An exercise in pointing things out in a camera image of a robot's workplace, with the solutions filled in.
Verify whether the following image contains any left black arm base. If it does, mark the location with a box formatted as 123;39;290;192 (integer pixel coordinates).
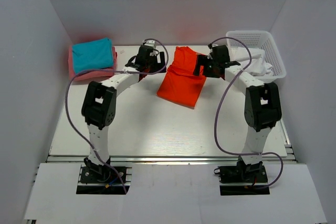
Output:
76;157;131;195

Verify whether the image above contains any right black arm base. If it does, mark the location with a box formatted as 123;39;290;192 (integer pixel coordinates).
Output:
214;159;270;196

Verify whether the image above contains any folded teal t-shirt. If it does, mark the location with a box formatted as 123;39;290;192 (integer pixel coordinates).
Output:
71;38;114;73

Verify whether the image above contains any crumpled white t-shirt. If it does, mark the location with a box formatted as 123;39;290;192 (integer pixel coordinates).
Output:
230;47;274;77

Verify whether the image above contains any orange polo shirt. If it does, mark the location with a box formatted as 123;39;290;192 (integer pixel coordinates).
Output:
156;46;206;109

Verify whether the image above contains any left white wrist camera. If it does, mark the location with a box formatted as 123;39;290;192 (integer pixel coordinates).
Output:
143;39;158;49

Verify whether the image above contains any folded pink t-shirt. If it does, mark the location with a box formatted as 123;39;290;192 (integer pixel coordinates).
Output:
68;46;117;81

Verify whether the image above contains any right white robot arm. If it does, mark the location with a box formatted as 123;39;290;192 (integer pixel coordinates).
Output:
193;44;282;182

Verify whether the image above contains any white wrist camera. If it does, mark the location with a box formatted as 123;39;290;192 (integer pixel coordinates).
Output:
207;43;217;59
143;39;158;49

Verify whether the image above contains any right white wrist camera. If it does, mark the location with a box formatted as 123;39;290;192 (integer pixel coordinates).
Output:
207;43;217;59

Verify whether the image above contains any white plastic basket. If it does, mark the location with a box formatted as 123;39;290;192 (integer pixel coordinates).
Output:
226;30;286;83

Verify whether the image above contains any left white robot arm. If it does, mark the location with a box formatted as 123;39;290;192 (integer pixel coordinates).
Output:
81;40;166;182

